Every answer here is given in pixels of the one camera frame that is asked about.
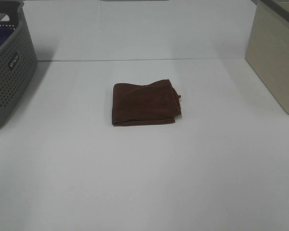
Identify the brown towel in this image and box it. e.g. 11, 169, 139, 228
112, 79, 181, 127

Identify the grey perforated plastic basket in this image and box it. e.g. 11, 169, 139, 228
0, 0, 37, 128

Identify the beige plastic bin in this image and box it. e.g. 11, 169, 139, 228
245, 0, 289, 115

